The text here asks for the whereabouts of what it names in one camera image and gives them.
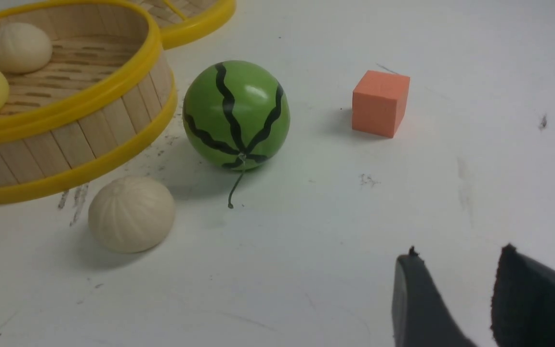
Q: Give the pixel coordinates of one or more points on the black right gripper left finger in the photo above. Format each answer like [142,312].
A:
[419,315]

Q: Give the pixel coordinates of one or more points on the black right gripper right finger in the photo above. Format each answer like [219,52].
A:
[523,301]

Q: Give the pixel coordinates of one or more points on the white bun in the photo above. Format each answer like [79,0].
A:
[131,214]
[24,48]

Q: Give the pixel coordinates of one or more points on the woven bamboo steamer lid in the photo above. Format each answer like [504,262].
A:
[185,21]

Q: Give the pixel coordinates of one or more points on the yellow-rimmed bamboo steamer tray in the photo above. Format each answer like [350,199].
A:
[106,94]

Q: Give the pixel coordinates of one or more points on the orange foam cube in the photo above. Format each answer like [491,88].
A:
[379,102]

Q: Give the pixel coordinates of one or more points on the green toy watermelon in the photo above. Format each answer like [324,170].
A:
[236,116]

